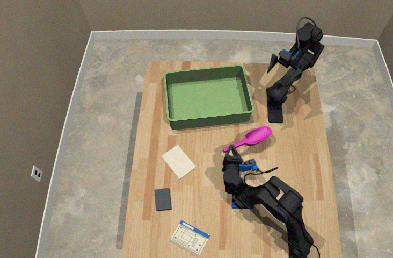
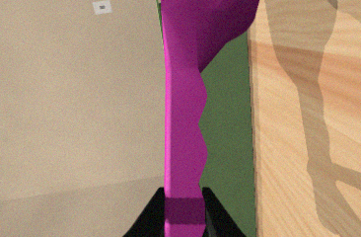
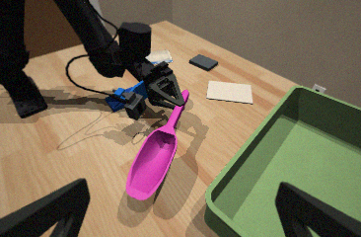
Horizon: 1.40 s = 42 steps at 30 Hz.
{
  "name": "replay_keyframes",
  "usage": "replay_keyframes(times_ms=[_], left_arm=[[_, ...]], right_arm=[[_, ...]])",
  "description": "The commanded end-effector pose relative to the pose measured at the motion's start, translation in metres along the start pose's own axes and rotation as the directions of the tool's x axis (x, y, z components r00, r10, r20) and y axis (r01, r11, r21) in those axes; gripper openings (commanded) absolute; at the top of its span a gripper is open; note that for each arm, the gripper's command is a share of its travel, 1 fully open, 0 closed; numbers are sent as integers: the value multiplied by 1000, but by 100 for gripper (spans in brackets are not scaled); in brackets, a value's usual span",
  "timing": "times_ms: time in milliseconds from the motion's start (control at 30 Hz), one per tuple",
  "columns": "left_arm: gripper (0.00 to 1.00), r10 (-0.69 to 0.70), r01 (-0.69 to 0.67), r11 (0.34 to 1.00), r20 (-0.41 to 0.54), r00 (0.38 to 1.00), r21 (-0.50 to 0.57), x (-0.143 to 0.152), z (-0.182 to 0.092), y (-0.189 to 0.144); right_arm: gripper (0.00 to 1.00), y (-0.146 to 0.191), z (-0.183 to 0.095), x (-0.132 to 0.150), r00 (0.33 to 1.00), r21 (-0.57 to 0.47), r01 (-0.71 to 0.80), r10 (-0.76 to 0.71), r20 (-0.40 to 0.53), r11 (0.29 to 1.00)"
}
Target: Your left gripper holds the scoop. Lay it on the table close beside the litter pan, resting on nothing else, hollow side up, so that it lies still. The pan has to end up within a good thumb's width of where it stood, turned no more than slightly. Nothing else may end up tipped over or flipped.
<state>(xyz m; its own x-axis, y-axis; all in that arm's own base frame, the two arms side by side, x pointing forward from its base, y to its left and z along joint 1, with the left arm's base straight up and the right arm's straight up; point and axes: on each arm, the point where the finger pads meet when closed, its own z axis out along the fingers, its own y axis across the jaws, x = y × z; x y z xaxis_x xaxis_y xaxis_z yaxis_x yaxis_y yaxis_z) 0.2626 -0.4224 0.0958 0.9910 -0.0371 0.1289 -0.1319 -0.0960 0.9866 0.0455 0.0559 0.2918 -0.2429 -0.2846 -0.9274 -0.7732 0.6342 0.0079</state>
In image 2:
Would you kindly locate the green plastic litter pan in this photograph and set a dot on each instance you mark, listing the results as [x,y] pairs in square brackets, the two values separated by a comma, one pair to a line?
[226,127]

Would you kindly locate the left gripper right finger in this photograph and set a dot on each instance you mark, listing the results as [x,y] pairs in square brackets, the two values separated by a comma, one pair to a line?
[217,220]

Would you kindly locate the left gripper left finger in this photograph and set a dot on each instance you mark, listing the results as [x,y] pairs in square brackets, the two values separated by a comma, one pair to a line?
[150,222]

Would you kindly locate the pink plastic scoop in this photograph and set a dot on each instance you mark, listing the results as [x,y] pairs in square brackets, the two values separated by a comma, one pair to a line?
[194,31]

